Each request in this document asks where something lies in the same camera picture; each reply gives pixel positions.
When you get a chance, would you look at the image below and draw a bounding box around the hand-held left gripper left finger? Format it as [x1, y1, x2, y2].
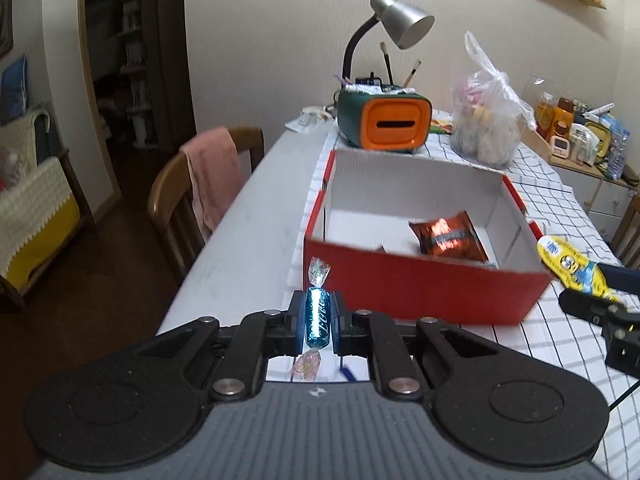
[132, 290, 307, 403]

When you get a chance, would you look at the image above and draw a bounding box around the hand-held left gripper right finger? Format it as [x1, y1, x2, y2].
[331, 290, 504, 403]

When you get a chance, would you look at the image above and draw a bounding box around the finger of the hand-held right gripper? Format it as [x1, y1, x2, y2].
[597, 262, 640, 294]
[558, 287, 627, 329]

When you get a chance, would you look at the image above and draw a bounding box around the blue foil twist candy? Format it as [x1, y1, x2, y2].
[292, 256, 334, 382]

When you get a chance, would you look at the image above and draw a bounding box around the yellow cartoon snack packet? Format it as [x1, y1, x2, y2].
[537, 234, 627, 307]

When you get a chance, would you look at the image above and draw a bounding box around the red cardboard box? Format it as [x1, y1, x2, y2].
[302, 147, 552, 326]

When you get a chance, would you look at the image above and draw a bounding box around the shiny red-brown snack packet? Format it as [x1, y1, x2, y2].
[408, 209, 490, 262]

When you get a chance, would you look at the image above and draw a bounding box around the wooden chair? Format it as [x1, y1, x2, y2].
[147, 126, 265, 282]
[609, 190, 640, 267]

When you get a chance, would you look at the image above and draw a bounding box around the black-and-white checkered tablecloth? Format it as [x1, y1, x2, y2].
[265, 109, 640, 480]

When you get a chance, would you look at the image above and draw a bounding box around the clear water bottle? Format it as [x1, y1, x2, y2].
[607, 129, 630, 181]

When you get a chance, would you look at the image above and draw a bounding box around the small white plastic bag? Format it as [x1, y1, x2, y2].
[569, 124, 594, 164]

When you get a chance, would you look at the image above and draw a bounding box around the pink towel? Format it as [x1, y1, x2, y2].
[179, 127, 246, 234]

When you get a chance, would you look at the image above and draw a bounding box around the orange liquid bottle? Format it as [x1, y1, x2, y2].
[537, 92, 556, 134]

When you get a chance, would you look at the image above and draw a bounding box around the white paper packet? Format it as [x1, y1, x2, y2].
[284, 105, 336, 134]

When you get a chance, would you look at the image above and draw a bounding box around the clear plastic bag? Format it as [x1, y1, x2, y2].
[449, 30, 539, 170]

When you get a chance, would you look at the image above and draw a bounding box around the green orange desk organizer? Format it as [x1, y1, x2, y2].
[335, 84, 434, 154]

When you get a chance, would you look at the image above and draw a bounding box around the sofa with cream cover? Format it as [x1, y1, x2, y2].
[0, 105, 97, 312]

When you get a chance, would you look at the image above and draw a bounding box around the silver desk lamp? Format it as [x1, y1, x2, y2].
[342, 0, 436, 87]

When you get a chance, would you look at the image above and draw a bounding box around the dark bookshelf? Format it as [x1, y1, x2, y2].
[85, 0, 157, 147]

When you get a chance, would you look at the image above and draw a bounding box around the red printed cushion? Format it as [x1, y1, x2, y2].
[0, 148, 24, 192]

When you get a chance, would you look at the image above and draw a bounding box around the blue cushion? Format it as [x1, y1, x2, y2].
[0, 54, 29, 126]

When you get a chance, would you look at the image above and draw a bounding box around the dark framed painting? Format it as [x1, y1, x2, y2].
[0, 0, 15, 56]

